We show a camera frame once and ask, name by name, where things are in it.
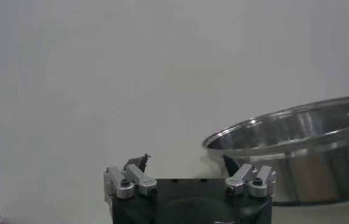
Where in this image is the perforated steel steamer basket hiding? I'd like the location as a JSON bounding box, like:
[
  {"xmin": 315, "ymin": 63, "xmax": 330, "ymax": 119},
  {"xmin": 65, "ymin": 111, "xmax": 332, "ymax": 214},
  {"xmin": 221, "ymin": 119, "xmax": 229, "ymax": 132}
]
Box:
[{"xmin": 202, "ymin": 94, "xmax": 349, "ymax": 207}]

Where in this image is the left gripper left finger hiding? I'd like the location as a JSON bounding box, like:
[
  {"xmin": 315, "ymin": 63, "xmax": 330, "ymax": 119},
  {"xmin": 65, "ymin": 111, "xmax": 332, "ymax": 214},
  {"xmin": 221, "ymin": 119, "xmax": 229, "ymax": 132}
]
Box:
[{"xmin": 103, "ymin": 153, "xmax": 158, "ymax": 200}]

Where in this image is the steel steamer pot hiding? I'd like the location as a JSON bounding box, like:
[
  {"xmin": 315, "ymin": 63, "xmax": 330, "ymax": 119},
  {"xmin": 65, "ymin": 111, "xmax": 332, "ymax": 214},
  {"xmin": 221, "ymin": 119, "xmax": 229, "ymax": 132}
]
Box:
[{"xmin": 194, "ymin": 154, "xmax": 230, "ymax": 180}]

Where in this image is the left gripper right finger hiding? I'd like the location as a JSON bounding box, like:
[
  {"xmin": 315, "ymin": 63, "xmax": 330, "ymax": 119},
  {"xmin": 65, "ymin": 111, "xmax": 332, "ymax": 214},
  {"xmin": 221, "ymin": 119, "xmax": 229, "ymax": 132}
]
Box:
[{"xmin": 222, "ymin": 154, "xmax": 277, "ymax": 198}]

